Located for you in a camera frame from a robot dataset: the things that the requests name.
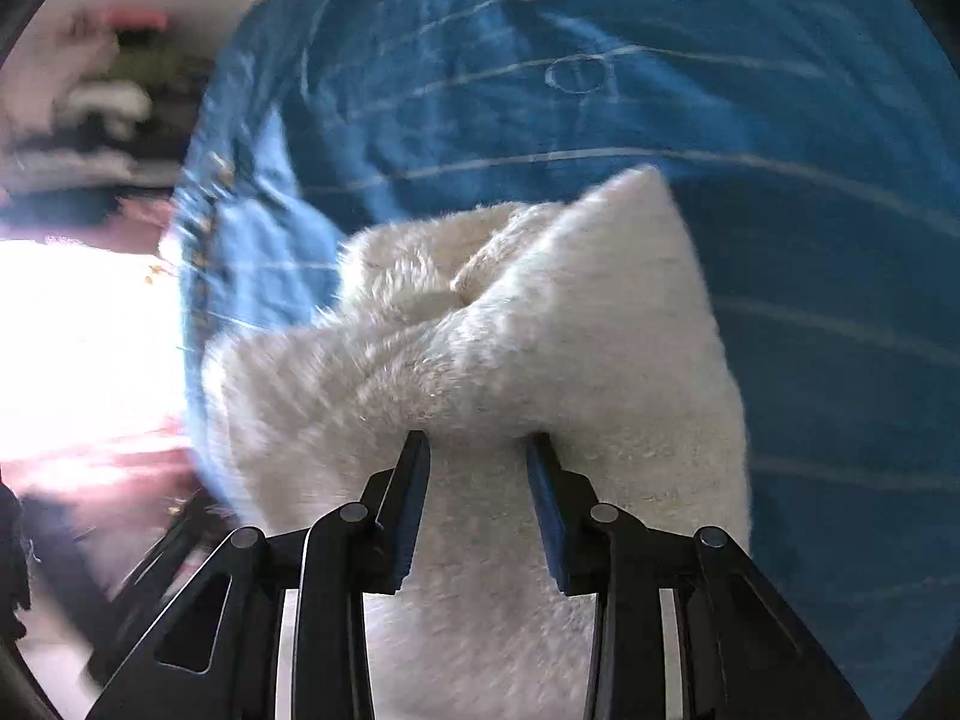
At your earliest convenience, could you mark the white fluffy fleece garment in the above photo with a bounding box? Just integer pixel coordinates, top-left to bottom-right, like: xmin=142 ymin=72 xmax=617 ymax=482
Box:
xmin=203 ymin=167 xmax=750 ymax=718

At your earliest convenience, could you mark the blue striped bed sheet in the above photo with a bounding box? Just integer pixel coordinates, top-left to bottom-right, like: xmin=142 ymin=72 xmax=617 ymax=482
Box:
xmin=176 ymin=0 xmax=958 ymax=718

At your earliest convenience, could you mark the pile of clothes on shelf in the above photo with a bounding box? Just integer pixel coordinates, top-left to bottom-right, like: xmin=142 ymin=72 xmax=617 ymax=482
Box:
xmin=2 ymin=7 xmax=213 ymax=231

